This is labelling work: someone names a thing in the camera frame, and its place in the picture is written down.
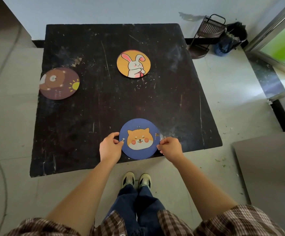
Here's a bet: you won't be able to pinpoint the brown bear coaster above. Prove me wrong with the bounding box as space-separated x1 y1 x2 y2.
39 67 80 100

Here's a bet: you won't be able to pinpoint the brown wire corner rack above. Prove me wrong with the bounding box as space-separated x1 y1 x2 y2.
188 14 227 59

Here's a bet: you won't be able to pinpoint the person's left shoe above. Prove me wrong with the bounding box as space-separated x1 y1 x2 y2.
122 171 136 189

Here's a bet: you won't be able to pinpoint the person's right hand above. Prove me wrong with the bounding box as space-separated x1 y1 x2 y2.
156 137 184 165

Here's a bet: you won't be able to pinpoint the blue dog coaster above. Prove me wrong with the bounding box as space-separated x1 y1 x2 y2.
119 118 161 161

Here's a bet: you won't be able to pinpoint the person's left forearm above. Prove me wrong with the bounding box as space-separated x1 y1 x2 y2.
45 158 118 235

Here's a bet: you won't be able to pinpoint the orange rabbit coaster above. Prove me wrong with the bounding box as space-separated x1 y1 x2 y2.
116 49 151 78

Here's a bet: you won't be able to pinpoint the person's right forearm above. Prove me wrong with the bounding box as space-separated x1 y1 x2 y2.
173 154 239 222

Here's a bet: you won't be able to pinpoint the person's left hand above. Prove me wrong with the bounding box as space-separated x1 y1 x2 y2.
99 132 125 163

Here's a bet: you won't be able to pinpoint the frosted glass door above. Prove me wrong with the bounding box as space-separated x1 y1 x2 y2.
244 0 285 102

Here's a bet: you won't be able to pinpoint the brown plaid shirt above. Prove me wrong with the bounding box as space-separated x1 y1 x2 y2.
6 205 285 236

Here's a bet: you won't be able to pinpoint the person's right shoe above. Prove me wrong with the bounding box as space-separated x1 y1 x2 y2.
139 173 152 189

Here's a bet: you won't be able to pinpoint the person's shoe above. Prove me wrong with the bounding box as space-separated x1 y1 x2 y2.
139 173 152 189
122 171 136 189

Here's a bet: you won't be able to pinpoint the grey floor cable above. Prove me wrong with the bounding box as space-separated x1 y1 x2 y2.
0 24 23 236

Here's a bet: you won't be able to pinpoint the white cabinet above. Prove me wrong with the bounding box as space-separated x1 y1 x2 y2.
232 131 285 236

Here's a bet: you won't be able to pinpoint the blue jeans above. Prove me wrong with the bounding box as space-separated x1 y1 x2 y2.
104 185 166 236

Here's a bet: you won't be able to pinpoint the black table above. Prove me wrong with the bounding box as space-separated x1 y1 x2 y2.
29 23 223 178

